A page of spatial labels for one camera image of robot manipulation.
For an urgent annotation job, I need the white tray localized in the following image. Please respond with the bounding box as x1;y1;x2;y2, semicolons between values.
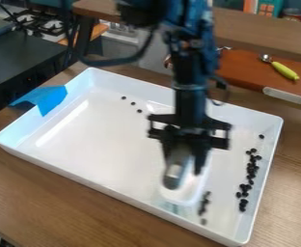
0;67;285;247

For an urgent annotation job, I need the toy stove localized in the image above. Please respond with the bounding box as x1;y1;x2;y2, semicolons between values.
3;9;75;37

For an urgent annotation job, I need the pile of black bits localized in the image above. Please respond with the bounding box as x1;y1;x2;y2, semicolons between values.
197;190;213;226
233;133;267;213
119;96;145;114

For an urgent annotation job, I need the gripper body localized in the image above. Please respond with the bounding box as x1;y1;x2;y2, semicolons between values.
146;110;233;152

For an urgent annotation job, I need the teal box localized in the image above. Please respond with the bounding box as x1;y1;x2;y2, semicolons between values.
241;0;285;17

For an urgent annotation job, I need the blue tape piece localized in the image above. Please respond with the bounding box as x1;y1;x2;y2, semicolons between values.
9;84;69;118

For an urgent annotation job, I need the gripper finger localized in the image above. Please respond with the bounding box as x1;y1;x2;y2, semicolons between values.
191;147;211;177
160;146;191;191

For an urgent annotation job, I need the brown wooden board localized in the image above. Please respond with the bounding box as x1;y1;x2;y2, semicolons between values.
216;47;301;101

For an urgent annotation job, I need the red can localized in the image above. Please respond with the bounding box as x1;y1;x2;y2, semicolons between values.
280;7;301;23

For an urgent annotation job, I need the yellow handled scoop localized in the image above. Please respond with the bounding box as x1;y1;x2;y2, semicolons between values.
259;53;301;82

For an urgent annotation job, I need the black table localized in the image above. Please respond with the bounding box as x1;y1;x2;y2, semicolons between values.
0;30;73;119

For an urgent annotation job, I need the black cable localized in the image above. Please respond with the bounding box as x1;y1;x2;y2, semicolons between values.
59;0;160;68

